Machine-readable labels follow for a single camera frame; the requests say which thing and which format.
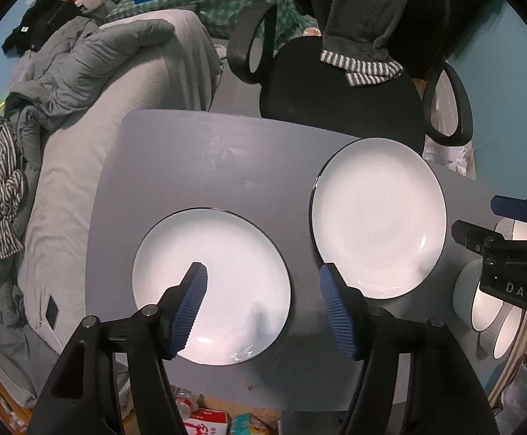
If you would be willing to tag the dark grey striped-cuff sweatshirt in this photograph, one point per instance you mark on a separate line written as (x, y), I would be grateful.
(358, 9)

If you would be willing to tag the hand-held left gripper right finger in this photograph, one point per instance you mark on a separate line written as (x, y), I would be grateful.
(340, 312)

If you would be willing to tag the red white carton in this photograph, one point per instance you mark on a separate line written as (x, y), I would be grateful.
(204, 423)

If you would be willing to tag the black office chair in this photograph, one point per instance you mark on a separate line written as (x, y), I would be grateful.
(299, 86)

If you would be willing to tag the wooden board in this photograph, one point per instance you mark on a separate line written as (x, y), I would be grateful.
(515, 362)

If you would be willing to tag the black clothing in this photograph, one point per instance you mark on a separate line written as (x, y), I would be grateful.
(41, 22)

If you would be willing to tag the knotted white plastic bag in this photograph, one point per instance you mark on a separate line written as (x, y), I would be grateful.
(451, 158)

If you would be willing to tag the drink can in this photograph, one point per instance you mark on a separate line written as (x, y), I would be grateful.
(185, 401)

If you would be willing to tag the colourful packet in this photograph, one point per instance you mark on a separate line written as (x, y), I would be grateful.
(252, 425)

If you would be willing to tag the grey bed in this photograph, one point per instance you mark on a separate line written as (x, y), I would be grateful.
(77, 181)

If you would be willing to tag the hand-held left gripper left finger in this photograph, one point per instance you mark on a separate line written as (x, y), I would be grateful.
(191, 308)

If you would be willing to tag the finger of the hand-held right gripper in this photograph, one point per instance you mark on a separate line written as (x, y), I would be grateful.
(512, 207)
(472, 235)

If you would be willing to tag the white plate black rim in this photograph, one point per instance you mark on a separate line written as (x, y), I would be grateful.
(376, 217)
(236, 276)

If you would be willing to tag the pile of grey clothes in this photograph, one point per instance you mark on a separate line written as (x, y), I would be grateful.
(87, 54)

